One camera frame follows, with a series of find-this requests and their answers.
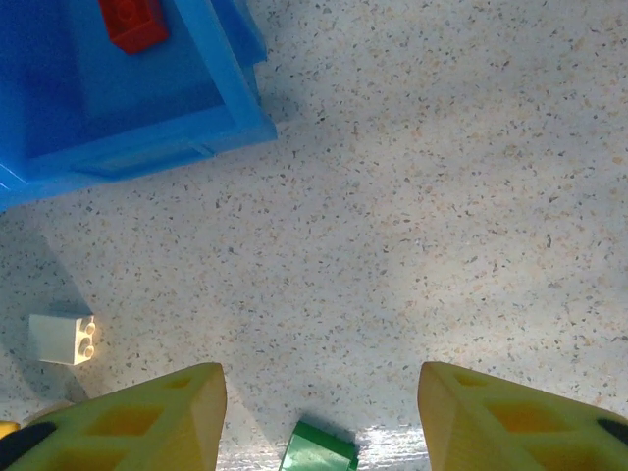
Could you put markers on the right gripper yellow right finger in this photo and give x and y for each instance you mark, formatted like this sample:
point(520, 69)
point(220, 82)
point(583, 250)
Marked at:
point(515, 432)

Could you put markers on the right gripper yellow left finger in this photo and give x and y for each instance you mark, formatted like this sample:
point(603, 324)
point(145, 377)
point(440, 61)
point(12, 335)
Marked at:
point(122, 432)

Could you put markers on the green lego brick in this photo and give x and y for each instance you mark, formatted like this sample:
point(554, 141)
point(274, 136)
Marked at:
point(319, 449)

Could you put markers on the red lego brick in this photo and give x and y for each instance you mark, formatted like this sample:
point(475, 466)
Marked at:
point(132, 24)

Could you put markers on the white lego brick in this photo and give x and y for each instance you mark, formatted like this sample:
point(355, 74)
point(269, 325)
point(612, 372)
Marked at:
point(54, 338)

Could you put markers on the blue three-compartment bin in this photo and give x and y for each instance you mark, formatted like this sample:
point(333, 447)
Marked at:
point(147, 98)

